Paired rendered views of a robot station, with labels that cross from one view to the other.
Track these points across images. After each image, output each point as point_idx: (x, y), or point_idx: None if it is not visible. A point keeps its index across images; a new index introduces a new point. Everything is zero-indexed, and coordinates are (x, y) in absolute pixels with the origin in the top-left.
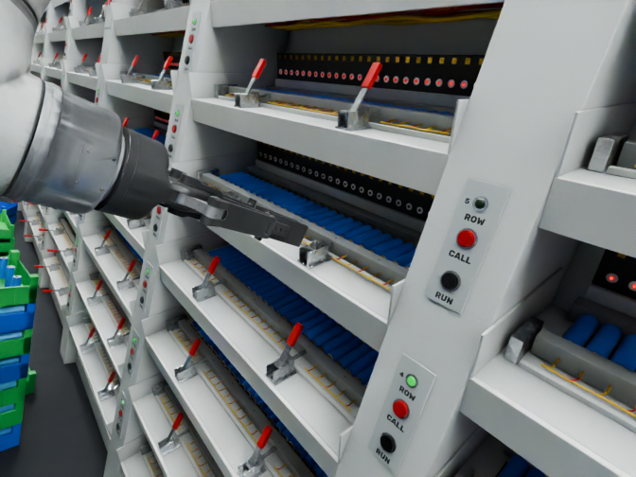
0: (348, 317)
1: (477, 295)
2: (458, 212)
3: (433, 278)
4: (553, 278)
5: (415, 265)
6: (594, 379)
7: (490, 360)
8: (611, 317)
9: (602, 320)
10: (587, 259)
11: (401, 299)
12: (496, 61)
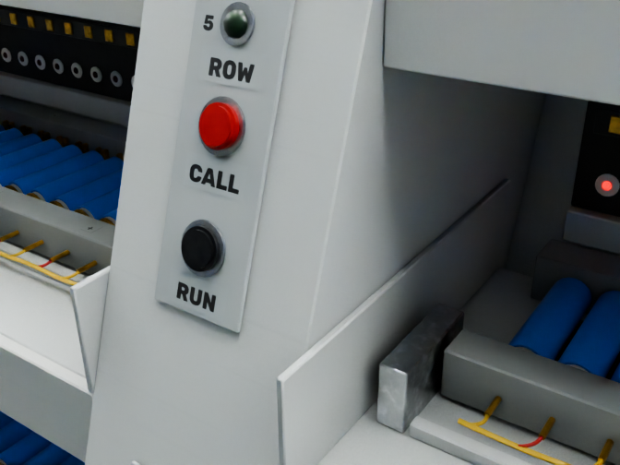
0: (13, 391)
1: (268, 275)
2: (194, 58)
3: (167, 249)
4: (485, 207)
5: (126, 222)
6: (578, 433)
7: (342, 435)
8: (614, 275)
9: (598, 285)
10: (561, 154)
11: (110, 320)
12: None
